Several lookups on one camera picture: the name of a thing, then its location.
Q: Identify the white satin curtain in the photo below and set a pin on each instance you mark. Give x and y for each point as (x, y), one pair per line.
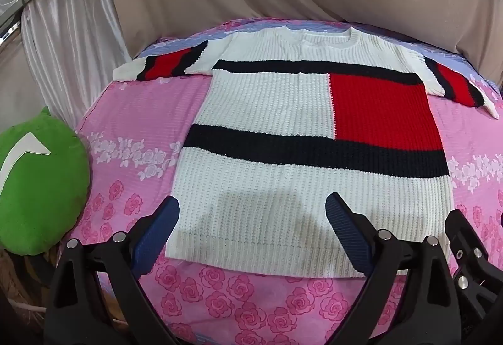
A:
(70, 34)

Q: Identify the brown woven mat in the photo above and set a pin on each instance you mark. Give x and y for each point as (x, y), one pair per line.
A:
(19, 282)

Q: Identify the white red navy knit sweater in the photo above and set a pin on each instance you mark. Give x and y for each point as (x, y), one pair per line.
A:
(275, 105)

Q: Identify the pink floral bedsheet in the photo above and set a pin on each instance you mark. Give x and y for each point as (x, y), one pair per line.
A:
(133, 125)

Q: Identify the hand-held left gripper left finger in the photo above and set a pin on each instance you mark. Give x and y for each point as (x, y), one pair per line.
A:
(157, 235)

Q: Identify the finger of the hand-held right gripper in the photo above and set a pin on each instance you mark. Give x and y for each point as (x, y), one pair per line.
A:
(467, 235)

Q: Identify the green pillow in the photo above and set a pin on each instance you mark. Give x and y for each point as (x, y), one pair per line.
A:
(39, 191)

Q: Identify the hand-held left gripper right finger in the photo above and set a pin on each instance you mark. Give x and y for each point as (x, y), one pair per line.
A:
(347, 231)

